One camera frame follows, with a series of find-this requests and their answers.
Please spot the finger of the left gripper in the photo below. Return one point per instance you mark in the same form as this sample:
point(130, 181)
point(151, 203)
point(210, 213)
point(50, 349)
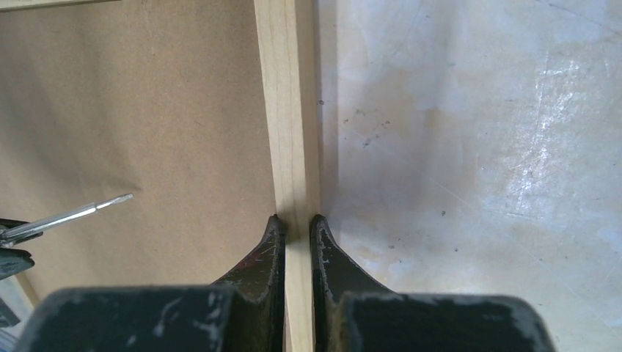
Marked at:
point(15, 261)

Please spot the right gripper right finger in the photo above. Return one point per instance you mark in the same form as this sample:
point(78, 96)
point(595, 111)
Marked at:
point(355, 312)

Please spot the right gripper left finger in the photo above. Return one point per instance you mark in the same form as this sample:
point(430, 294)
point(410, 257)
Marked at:
point(243, 310)

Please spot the clear handle screwdriver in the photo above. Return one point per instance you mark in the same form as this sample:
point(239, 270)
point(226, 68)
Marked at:
point(28, 231)

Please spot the wooden picture frame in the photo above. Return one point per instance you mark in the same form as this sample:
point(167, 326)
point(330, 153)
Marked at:
point(163, 99)

